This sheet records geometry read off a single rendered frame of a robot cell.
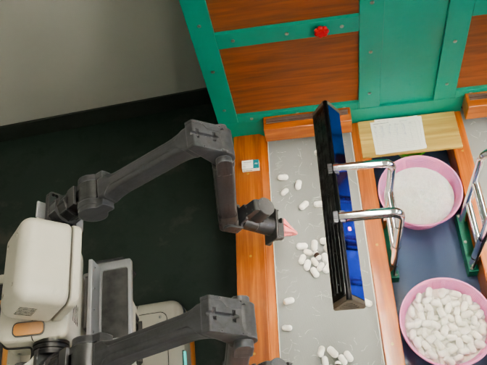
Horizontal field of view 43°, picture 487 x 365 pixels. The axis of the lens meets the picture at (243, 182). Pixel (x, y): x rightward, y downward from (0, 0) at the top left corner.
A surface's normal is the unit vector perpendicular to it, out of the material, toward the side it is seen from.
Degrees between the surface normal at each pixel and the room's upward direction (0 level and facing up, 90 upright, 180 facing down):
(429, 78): 90
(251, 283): 0
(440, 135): 0
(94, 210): 93
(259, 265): 0
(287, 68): 90
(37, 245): 42
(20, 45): 90
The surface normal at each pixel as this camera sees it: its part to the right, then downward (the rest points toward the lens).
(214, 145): 0.51, -0.50
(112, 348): -0.59, -0.40
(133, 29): 0.11, 0.84
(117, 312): -0.15, -0.51
